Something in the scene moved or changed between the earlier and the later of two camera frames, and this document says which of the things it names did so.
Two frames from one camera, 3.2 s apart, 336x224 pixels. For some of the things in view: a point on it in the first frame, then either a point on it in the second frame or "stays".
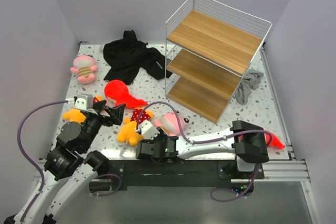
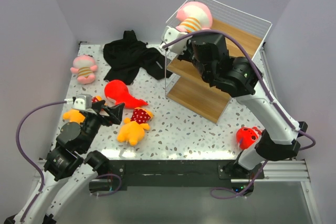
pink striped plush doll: x=84 y=65 stays
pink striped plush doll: x=170 y=121 -> x=194 y=16
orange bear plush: x=128 y=132 stays
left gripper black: x=116 y=113 stays
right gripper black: x=161 y=135 -> x=185 y=55
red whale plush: x=118 y=91 stays
